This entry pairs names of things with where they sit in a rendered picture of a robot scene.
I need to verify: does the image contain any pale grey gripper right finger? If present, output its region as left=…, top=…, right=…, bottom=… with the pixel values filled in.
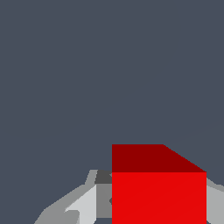
left=206, top=177, right=224, bottom=224

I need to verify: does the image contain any red cube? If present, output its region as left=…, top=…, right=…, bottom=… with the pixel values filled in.
left=111, top=143, right=207, bottom=224

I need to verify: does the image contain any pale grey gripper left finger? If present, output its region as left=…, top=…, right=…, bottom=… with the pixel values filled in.
left=33, top=169, right=114, bottom=224

